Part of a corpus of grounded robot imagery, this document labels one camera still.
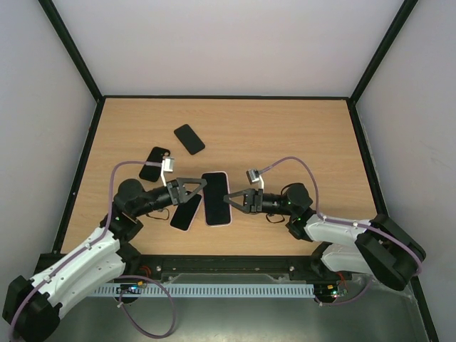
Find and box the black phone case with cutout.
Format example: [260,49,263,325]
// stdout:
[139,147,170,182]

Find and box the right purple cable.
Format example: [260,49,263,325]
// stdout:
[261,156,425,306]

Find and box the beige phone case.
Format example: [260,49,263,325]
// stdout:
[201,171,233,227]

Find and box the black metal frame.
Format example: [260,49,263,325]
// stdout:
[9,0,440,342]

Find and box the black phone face down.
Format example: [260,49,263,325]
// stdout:
[174,124,205,155]

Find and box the black smartphone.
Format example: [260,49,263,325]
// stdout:
[170,195,202,232]

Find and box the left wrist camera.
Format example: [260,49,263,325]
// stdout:
[160,156,175,186]

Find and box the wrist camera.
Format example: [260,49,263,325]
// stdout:
[160,156,175,186]
[246,169,264,190]

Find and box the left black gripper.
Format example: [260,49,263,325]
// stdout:
[133,178,206,217]

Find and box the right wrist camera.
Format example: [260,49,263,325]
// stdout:
[246,169,264,190]

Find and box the purple cable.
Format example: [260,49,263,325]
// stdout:
[261,156,425,306]
[9,160,177,339]

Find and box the white slotted cable duct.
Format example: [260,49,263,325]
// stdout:
[89,283,314,299]

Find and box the pink phone case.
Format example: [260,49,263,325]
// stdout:
[169,192,204,233]

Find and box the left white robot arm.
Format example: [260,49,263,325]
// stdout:
[2,178,207,341]

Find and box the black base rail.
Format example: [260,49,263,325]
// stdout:
[121,252,351,284]

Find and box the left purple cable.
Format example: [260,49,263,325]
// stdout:
[9,160,177,339]

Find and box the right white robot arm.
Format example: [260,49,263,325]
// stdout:
[224,183,426,291]

